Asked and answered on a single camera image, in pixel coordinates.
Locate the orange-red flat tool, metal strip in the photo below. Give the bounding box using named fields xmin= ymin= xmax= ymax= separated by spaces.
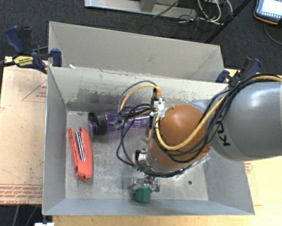
xmin=63 ymin=125 xmax=98 ymax=183

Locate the brown cardboard board, red print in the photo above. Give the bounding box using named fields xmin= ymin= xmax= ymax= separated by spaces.
xmin=0 ymin=55 xmax=56 ymax=210

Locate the clear purple bottle, black cap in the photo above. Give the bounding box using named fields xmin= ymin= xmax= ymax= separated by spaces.
xmin=86 ymin=106 xmax=154 ymax=142

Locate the grey metal bin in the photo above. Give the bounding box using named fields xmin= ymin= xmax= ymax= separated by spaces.
xmin=31 ymin=21 xmax=272 ymax=226

